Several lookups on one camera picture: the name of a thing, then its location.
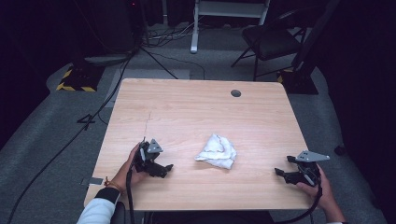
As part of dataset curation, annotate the white cloth with red stitching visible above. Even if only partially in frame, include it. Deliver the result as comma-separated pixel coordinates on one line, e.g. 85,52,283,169
194,133,238,171

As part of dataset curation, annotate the grey tape strip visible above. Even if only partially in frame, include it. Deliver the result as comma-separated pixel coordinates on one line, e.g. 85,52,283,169
81,176,104,187

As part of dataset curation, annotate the person's left hand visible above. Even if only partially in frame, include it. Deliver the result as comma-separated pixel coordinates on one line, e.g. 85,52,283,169
110,143,150,193

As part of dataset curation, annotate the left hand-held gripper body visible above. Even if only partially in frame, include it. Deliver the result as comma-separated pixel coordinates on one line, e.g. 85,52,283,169
134,138,164,173

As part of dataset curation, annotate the white metal desk frame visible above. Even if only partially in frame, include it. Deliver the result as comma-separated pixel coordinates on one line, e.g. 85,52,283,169
190,0,271,54

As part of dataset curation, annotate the black folding chair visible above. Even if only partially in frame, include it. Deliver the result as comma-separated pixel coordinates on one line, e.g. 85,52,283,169
231,7,312,82

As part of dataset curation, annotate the long black floor cable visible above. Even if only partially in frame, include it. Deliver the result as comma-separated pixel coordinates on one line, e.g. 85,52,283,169
6,52,135,224

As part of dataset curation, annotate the left hand-held gripper black cable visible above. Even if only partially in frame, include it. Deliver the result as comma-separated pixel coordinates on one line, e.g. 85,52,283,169
125,167,136,224

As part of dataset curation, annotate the person's right hand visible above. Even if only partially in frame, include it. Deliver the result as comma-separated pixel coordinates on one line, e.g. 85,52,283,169
296,164,339,214

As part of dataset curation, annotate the black tripod leg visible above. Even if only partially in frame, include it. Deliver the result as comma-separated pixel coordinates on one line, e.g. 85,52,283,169
139,46,179,80

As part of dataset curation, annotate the right hand-held gripper black cable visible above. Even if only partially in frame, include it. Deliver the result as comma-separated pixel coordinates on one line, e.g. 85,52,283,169
274,181,323,224

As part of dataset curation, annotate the grey flat stand platform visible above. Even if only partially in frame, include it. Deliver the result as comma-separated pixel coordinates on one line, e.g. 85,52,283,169
83,54,133,67

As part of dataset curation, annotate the orange string bracelet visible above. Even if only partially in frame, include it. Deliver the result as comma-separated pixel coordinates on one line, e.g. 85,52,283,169
104,175,124,192

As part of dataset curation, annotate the black slanted stand pole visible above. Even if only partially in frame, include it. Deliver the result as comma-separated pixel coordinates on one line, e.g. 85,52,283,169
291,0,342,73

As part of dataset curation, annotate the yellow-black striped stand base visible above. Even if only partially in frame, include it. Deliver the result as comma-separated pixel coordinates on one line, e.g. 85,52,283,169
276,68,319,95
55,63,106,92

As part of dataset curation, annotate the bundle of floor cables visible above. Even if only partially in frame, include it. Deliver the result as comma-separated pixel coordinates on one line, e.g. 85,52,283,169
142,20,202,49

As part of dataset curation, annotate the hand-held gripper black cable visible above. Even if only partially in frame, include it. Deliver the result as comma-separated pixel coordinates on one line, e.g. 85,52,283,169
274,181,323,224
125,167,136,224

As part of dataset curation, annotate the thin black floor cable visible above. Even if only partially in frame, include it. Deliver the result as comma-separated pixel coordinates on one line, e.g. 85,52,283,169
148,49,206,81

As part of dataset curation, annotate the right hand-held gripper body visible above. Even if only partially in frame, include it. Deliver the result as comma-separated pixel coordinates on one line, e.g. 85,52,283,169
295,150,331,187

